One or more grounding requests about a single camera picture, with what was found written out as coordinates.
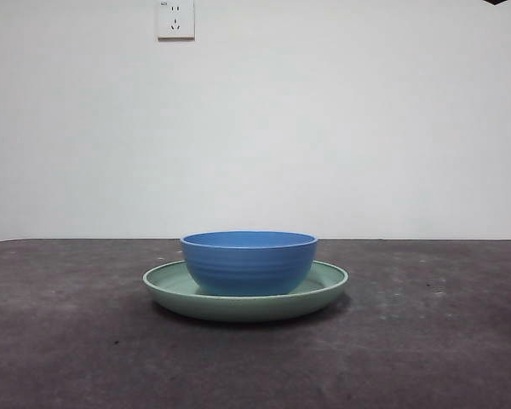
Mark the white wall socket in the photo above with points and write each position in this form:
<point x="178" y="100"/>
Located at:
<point x="183" y="32"/>

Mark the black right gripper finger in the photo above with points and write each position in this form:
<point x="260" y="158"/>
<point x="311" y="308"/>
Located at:
<point x="495" y="1"/>

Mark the green shallow plate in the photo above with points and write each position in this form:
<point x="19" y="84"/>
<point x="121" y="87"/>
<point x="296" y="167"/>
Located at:
<point x="238" y="309"/>

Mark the blue ribbed bowl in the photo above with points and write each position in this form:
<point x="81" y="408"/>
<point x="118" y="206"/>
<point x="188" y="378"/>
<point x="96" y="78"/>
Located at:
<point x="249" y="266"/>

